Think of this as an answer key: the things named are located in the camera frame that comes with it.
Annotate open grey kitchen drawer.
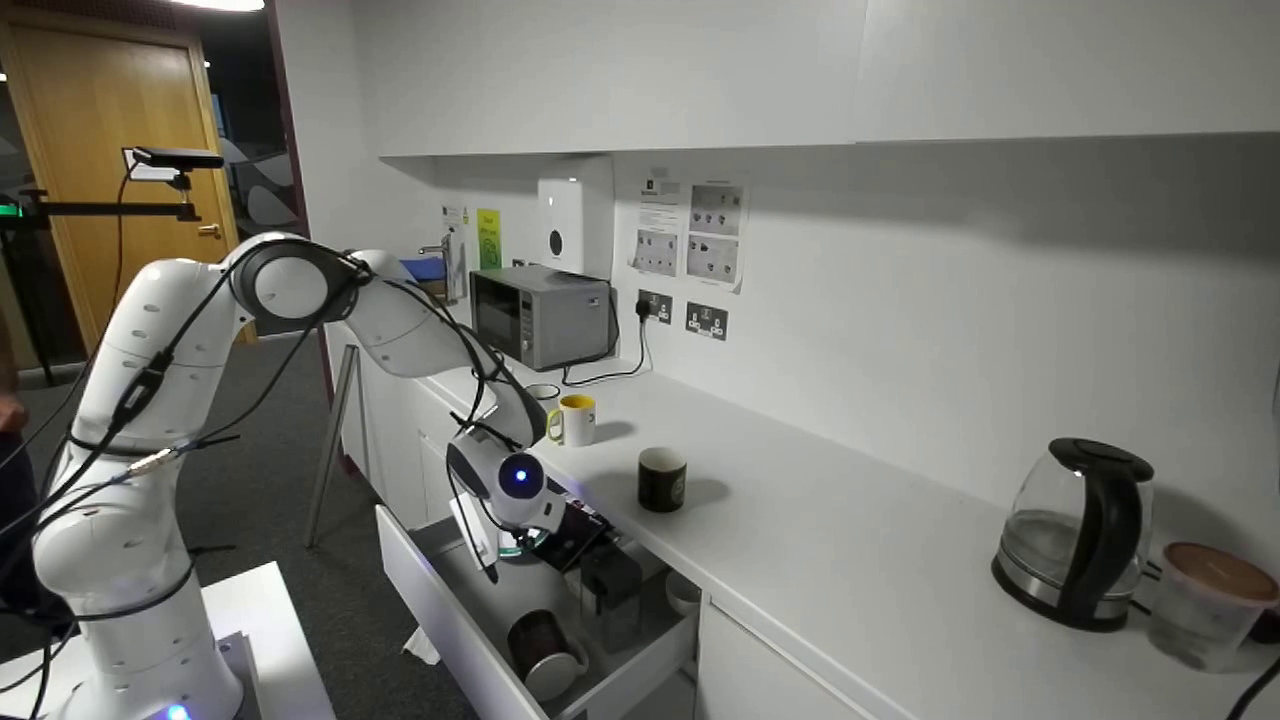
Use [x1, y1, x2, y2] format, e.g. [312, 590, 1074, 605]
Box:
[371, 476, 706, 720]

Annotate instruction poster with header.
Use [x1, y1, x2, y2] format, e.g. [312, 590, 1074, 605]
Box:
[630, 163, 688, 278]

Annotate black mug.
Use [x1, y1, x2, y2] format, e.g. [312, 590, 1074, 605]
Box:
[638, 443, 692, 520]

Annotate instruction poster two photos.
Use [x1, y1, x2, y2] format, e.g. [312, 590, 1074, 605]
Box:
[683, 181, 747, 293]

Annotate white paper towel dispenser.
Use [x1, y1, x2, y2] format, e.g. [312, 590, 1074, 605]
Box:
[537, 173, 587, 278]

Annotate black purple box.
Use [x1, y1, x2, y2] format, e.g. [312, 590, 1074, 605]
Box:
[548, 499, 622, 575]

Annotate slim clear bottle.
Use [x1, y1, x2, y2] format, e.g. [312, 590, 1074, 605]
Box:
[441, 214, 473, 305]

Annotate small black cup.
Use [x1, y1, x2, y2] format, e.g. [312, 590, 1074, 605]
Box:
[581, 548, 649, 612]

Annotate blue box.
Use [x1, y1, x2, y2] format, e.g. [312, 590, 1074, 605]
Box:
[398, 250, 453, 293]

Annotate dark mug lying sideways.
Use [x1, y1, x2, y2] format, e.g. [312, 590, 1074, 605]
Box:
[505, 608, 591, 702]

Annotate grey tripod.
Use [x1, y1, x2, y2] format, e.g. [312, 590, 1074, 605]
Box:
[301, 348, 364, 552]

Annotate white lower cabinets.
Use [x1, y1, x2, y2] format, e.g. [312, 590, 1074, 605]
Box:
[330, 332, 926, 720]

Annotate white cabinets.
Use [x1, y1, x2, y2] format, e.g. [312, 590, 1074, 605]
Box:
[271, 0, 1280, 163]
[330, 332, 926, 720]

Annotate white upper cabinets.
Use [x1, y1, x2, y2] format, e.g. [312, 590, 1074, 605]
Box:
[271, 0, 1280, 163]

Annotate white robot stand table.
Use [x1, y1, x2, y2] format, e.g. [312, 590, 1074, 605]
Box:
[0, 554, 335, 720]

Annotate wooden door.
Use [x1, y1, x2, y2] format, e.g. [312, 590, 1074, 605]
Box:
[0, 6, 254, 354]

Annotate plastic container brown lid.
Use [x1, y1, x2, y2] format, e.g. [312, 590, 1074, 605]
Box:
[1149, 541, 1280, 676]

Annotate black microwave power cable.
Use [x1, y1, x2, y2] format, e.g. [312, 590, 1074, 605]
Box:
[558, 313, 653, 392]

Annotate empty double wall socket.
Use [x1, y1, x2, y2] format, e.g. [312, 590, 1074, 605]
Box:
[683, 300, 732, 342]

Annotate white mug yellow handle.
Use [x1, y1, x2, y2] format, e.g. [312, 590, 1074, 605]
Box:
[548, 388, 605, 447]

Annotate yellow green wall sign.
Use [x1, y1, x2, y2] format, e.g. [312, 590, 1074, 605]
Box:
[473, 203, 509, 276]

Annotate glass kettle black handle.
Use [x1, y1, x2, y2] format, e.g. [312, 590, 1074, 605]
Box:
[987, 436, 1159, 636]

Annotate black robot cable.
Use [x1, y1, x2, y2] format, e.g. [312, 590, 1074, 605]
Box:
[0, 250, 364, 720]

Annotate black camera on boom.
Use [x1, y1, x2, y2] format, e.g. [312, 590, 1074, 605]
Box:
[122, 144, 228, 191]

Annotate black camera boom stand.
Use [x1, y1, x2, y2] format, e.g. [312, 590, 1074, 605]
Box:
[0, 194, 210, 392]

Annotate black kettle cable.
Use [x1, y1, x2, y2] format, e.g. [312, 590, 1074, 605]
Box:
[1226, 657, 1280, 720]

